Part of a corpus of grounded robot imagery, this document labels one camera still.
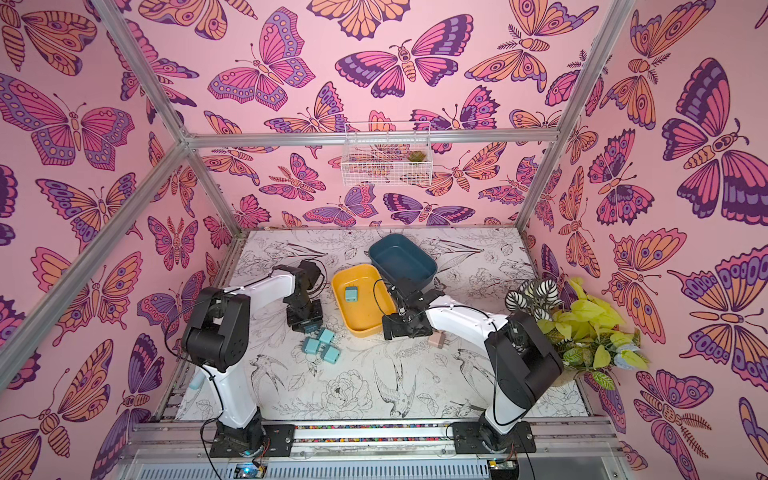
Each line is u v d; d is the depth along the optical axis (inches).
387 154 37.7
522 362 17.8
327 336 35.4
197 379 32.6
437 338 34.9
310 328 36.0
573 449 29.0
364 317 37.6
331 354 34.2
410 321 29.3
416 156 36.3
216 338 20.2
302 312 33.1
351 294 39.3
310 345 34.7
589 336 29.5
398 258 44.3
